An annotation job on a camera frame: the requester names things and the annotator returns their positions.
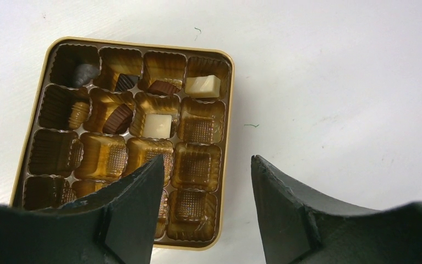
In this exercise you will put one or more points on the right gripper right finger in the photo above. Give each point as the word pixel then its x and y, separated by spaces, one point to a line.
pixel 299 224

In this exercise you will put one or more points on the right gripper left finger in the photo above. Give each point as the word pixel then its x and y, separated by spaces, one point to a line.
pixel 115 224

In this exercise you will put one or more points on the brown ridged chocolate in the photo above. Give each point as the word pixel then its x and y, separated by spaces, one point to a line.
pixel 118 121

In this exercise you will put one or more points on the gold chocolate box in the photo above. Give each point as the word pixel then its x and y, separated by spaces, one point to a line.
pixel 57 162

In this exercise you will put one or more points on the tan chocolate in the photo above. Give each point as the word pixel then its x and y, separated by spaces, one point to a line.
pixel 79 113

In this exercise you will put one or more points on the dark striped chocolate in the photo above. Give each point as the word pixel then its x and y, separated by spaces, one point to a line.
pixel 126 82

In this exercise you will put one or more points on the reddish brown chocolate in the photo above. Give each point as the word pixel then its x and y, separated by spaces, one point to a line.
pixel 162 88

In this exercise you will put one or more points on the dark grey heart chocolate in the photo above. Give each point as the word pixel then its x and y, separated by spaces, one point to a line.
pixel 83 74

